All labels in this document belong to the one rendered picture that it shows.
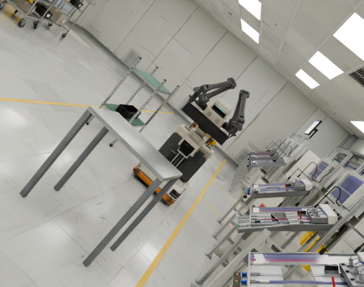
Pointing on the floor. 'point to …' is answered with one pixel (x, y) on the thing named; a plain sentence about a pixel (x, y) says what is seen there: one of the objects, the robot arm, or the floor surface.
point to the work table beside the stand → (140, 150)
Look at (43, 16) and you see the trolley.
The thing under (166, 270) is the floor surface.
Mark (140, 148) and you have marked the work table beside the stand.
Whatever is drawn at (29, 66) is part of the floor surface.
